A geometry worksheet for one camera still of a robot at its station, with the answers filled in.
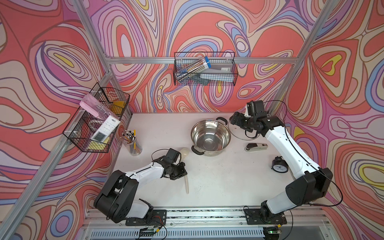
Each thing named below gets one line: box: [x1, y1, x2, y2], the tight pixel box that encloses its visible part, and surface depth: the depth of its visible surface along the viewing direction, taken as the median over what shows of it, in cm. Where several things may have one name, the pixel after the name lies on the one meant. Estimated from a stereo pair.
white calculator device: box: [90, 115, 121, 143], surface depth 70 cm
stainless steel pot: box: [190, 117, 231, 157], surface depth 101 cm
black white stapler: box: [244, 143, 268, 152], surface depth 98 cm
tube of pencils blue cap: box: [175, 56, 212, 82], surface depth 82 cm
